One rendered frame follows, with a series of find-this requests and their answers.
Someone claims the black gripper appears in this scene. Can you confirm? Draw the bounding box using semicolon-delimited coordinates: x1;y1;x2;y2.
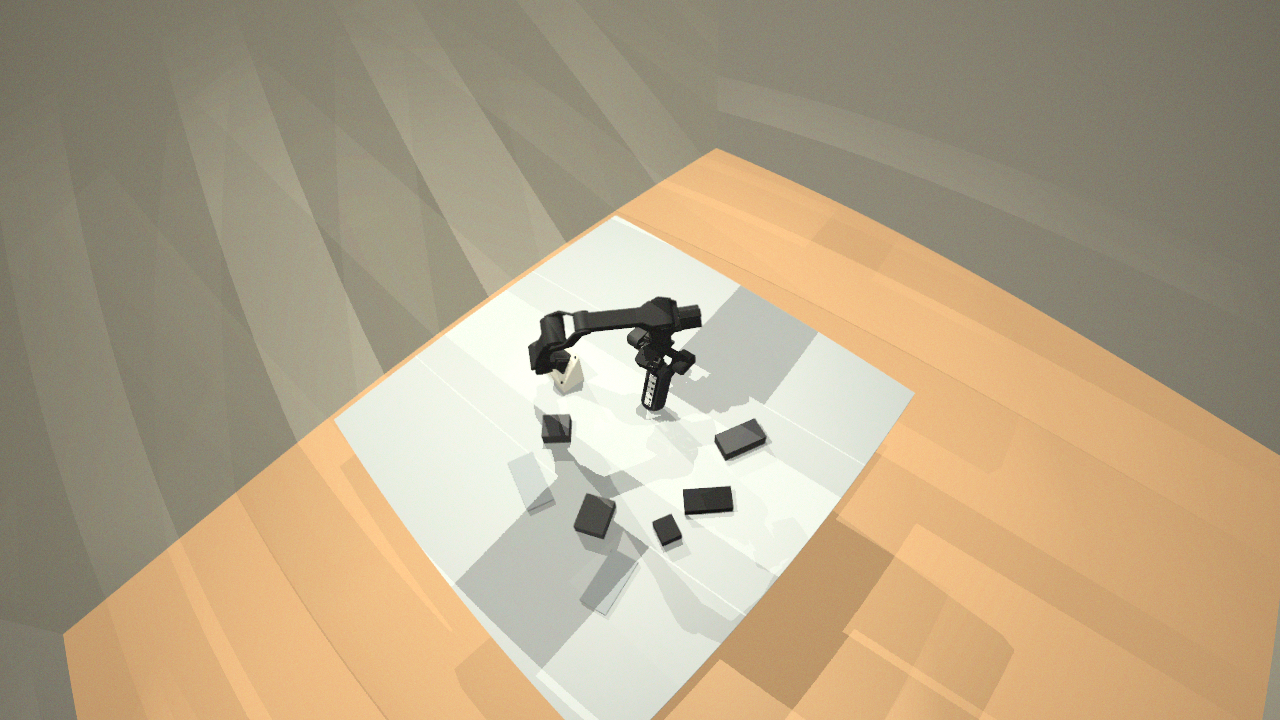
627;327;696;377

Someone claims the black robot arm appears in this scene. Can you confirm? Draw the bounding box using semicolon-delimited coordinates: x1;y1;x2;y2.
529;296;701;375

